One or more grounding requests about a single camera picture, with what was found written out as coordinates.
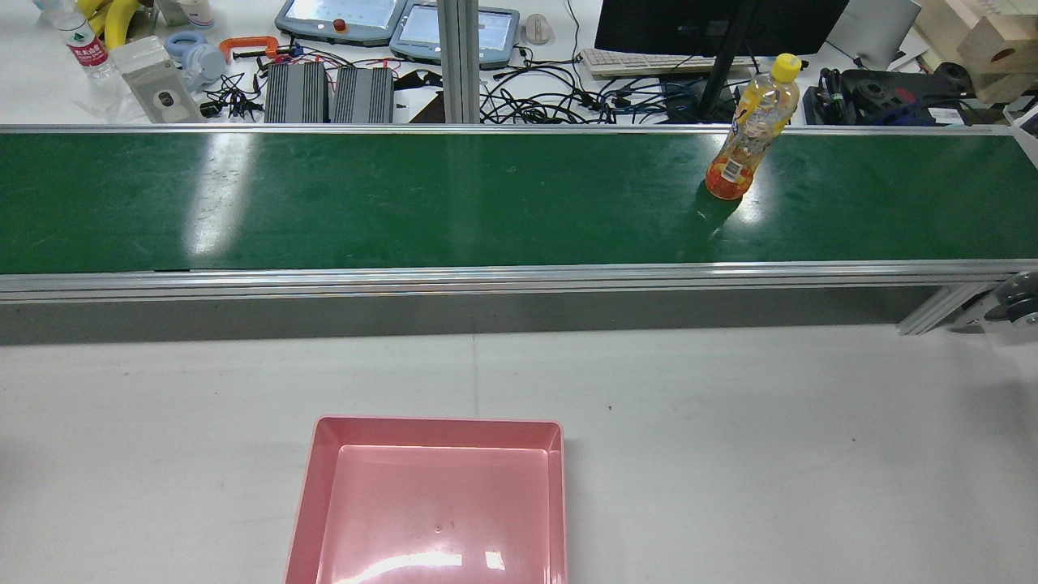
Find black cable tangle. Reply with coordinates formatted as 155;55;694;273
478;45;731;124

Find orange juice bottle yellow cap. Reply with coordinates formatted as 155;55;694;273
704;53;804;201

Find small black cable bundle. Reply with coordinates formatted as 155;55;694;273
199;73;264;118

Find white jar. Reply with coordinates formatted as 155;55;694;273
174;0;216;29

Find black ribbed power supply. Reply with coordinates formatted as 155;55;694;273
264;63;329;124
332;67;396;124

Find black monitor stand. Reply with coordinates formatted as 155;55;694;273
696;0;763;124

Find wooden block with hole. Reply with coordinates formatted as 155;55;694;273
957;16;1038;105

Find black computer monitor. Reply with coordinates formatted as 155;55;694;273
594;0;851;58

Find grey caster wheel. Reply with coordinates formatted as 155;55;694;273
985;272;1038;329

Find orange clamp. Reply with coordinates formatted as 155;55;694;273
219;36;294;64

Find plain plywood box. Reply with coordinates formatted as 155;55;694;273
916;0;994;37

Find aluminium leg bracket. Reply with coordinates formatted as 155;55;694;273
896;284;994;336

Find grey teach pendant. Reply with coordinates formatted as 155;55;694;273
389;4;521;70
274;0;410;47

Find green belt conveyor aluminium frame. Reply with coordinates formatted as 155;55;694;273
0;123;1038;305

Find silver laptop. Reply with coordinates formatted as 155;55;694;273
826;0;924;72

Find white keyboard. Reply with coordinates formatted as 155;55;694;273
580;49;759;79

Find grey box in clear bag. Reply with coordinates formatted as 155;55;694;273
109;36;205;124

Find clear water bottle red label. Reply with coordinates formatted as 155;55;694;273
45;0;118;82

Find pink plastic basket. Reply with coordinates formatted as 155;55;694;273
284;416;568;584

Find light blue headphones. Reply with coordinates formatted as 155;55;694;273
165;30;229;82

